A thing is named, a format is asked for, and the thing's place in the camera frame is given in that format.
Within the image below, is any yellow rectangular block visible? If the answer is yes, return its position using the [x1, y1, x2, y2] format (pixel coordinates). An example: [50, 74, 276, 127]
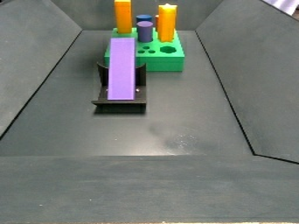
[115, 0, 133, 33]

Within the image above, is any purple cylinder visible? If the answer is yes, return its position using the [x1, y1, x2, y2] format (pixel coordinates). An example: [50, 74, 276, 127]
[137, 21, 154, 43]

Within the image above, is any purple arch block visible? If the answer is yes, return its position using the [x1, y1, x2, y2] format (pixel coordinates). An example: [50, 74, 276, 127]
[107, 38, 137, 101]

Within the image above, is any dark blue cylinder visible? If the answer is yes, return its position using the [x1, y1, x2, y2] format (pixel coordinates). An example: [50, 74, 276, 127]
[135, 14, 153, 22]

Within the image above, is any red rounded block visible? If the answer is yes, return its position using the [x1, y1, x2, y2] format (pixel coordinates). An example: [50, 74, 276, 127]
[155, 15, 159, 32]

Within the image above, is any yellow star prism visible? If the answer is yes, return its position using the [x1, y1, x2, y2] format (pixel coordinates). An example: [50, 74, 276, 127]
[158, 3, 178, 42]

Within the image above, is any black L-shaped fixture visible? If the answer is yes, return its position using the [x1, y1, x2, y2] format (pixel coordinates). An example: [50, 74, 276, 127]
[93, 64, 147, 114]

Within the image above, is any green shape sorter base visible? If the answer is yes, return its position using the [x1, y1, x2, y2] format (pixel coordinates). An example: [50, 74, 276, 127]
[105, 28, 185, 72]

